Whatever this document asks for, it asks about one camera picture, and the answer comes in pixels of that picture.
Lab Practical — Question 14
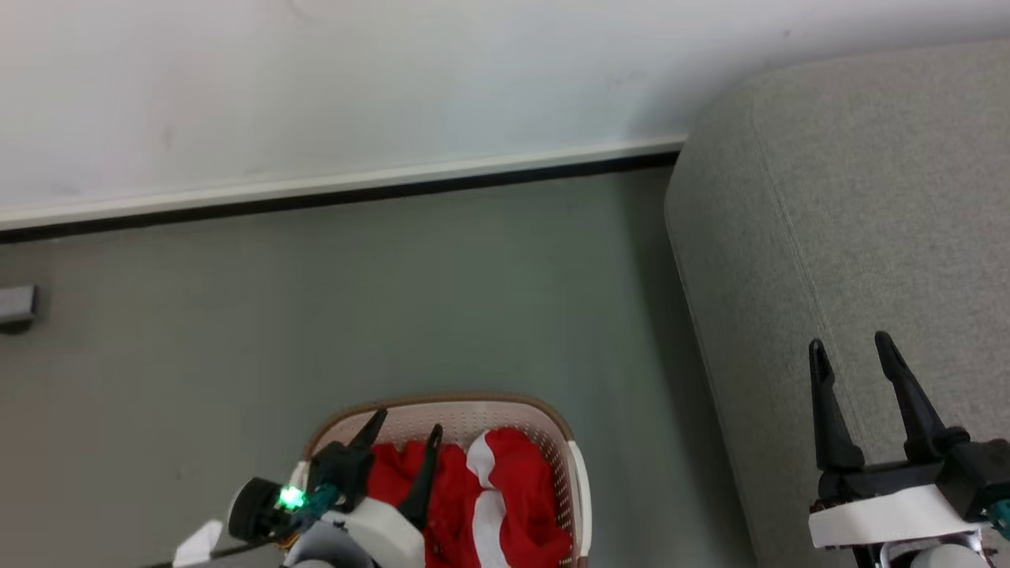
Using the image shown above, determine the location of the red and white clothing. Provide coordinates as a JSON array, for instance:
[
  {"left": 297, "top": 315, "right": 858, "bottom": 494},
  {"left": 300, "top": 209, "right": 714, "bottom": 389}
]
[{"left": 366, "top": 427, "right": 574, "bottom": 568}]

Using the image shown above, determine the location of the small grey floor block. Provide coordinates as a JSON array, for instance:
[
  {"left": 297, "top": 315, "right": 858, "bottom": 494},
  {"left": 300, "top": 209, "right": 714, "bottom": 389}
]
[{"left": 0, "top": 285, "right": 39, "bottom": 334}]

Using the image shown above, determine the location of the white tag on cable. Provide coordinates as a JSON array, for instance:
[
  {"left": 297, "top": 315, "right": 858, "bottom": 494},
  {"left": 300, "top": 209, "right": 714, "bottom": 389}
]
[{"left": 173, "top": 518, "right": 225, "bottom": 568}]

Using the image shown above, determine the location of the grey fabric sofa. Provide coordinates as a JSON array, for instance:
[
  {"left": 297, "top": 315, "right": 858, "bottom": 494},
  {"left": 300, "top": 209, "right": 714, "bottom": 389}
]
[{"left": 664, "top": 38, "right": 1010, "bottom": 568}]

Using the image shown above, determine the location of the cream perforated laundry basket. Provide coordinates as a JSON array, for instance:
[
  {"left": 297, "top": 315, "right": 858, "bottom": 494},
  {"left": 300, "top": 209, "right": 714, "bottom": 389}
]
[{"left": 287, "top": 392, "right": 593, "bottom": 568}]

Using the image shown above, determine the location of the teal left camera connector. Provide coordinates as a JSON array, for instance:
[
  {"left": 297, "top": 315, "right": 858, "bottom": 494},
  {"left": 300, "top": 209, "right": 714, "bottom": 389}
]
[{"left": 288, "top": 483, "right": 342, "bottom": 523}]

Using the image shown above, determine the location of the white and black baseboard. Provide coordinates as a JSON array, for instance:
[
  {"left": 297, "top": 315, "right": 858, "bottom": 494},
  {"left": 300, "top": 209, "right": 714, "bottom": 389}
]
[{"left": 0, "top": 134, "right": 688, "bottom": 245}]

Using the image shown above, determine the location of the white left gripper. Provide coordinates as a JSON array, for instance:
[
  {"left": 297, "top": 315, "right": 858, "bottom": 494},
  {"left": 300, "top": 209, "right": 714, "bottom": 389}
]
[{"left": 331, "top": 407, "right": 444, "bottom": 568}]

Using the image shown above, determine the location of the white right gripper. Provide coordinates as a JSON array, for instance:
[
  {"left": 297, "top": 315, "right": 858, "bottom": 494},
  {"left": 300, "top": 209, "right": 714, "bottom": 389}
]
[{"left": 807, "top": 331, "right": 989, "bottom": 551}]

